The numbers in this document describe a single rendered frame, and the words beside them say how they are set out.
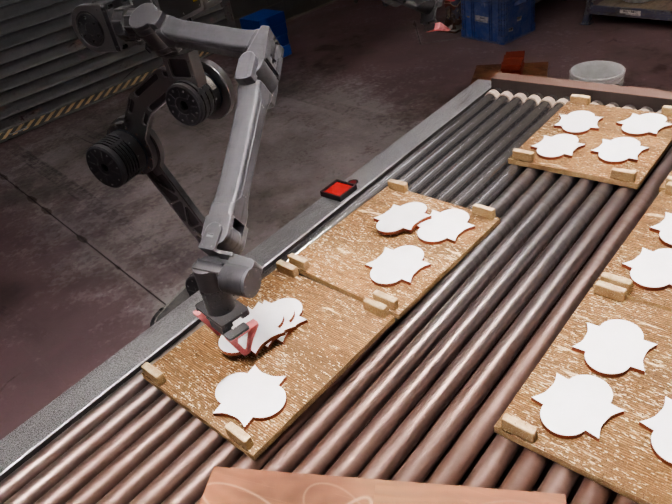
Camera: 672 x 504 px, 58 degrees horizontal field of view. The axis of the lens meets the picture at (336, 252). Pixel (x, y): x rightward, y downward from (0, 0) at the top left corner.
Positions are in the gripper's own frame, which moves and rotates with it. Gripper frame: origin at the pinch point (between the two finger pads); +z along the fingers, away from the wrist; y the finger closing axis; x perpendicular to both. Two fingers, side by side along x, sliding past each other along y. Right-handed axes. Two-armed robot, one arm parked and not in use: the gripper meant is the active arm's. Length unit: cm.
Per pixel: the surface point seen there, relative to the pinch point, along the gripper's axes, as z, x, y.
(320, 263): 2.6, -30.7, 8.1
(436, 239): 1, -53, -9
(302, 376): 3.3, -4.5, -16.2
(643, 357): 2, -46, -62
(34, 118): 84, -88, 474
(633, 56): 88, -408, 108
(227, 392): 2.5, 7.9, -8.6
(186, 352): 3.3, 7.0, 8.8
